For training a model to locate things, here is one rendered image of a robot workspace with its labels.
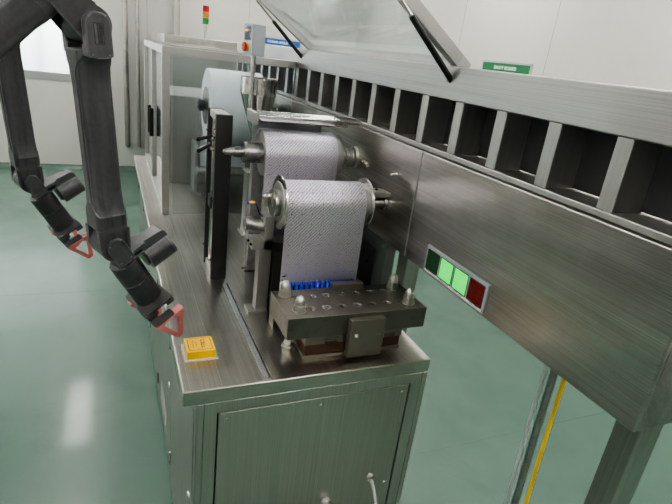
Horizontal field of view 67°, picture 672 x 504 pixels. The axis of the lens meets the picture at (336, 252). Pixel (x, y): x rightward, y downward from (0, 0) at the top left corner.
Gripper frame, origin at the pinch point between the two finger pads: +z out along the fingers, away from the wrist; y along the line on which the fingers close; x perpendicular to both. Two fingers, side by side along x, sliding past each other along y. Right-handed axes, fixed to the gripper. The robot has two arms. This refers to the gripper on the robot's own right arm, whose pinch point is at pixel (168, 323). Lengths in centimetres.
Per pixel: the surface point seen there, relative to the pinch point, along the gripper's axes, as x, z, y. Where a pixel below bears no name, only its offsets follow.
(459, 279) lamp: -53, 14, -39
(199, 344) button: -4.0, 16.3, 5.6
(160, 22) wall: -261, 66, 516
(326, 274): -43.5, 24.0, 1.0
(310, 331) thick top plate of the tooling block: -24.8, 20.6, -13.0
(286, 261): -35.7, 14.2, 5.7
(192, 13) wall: -297, 69, 503
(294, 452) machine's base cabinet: -4, 47, -17
